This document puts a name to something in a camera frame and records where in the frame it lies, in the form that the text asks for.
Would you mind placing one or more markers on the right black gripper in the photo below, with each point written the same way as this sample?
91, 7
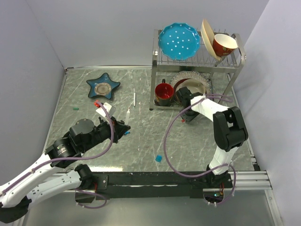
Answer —
188, 119

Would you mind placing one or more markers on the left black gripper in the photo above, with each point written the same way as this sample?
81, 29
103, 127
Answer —
119, 129

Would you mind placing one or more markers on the white pen red tip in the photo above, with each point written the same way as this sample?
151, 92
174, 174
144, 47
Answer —
127, 116

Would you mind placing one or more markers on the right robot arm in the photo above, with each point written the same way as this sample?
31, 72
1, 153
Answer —
228, 124

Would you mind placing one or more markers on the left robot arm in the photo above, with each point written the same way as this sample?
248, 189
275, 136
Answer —
30, 187

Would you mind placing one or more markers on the blue pen cap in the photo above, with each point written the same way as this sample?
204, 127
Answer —
158, 158

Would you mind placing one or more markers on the beige bowl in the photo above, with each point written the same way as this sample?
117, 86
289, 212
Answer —
194, 86

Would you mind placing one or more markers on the red and black mug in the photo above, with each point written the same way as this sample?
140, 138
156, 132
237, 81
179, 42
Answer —
164, 93

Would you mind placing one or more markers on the red rimmed plate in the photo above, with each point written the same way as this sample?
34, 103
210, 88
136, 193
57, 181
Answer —
178, 86

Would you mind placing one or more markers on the blue star shaped dish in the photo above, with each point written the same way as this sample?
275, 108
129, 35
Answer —
103, 86

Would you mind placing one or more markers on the metal dish rack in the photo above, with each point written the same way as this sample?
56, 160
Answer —
222, 74

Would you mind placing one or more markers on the black base bar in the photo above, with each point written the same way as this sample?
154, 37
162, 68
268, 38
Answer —
154, 184

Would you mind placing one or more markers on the blue polka dot plate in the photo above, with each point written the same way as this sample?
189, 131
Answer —
179, 41

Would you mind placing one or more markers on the red bowl white inside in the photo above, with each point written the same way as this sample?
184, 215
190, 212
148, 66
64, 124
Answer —
224, 45

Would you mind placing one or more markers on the cream plate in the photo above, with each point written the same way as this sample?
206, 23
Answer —
208, 37

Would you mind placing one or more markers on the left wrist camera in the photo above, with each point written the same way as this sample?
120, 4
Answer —
106, 107

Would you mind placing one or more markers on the aluminium rail frame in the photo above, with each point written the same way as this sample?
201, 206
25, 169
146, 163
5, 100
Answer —
251, 180

